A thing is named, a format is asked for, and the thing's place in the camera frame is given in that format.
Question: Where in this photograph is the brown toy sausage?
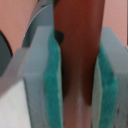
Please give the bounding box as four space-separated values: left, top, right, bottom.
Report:
53 0 105 128

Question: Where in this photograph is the gripper teal padded left finger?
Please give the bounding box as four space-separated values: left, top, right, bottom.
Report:
23 26 63 128

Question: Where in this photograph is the gripper grey right finger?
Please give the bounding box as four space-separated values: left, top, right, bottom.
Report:
91 28 128 128

